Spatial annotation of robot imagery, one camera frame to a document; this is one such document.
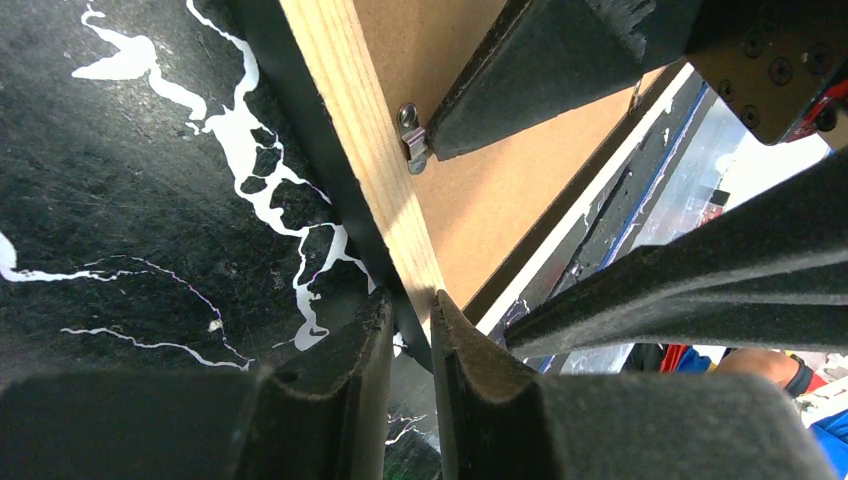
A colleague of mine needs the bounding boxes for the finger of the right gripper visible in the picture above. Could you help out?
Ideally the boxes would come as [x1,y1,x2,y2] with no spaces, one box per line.
[505,151,847,357]
[427,0,701,161]

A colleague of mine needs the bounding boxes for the metal turn clip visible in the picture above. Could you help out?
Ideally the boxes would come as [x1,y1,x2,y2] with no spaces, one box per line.
[397,103,430,175]

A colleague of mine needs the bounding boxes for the brown backing board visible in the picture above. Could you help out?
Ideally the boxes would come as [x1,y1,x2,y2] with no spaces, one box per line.
[355,1,659,308]

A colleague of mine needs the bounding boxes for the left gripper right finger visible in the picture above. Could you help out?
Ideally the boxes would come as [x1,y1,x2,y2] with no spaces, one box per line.
[431,291,836,479]

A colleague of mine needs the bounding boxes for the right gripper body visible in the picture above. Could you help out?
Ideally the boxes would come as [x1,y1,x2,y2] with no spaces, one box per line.
[685,0,847,145]

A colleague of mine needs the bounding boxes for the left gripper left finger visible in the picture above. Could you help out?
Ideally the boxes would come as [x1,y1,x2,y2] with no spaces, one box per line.
[1,288,393,479]

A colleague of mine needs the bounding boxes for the aluminium rail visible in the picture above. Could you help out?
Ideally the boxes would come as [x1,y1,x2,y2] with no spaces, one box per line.
[523,86,829,376]

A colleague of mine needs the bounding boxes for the wooden picture frame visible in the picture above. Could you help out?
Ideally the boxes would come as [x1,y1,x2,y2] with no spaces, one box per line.
[228,0,697,372]

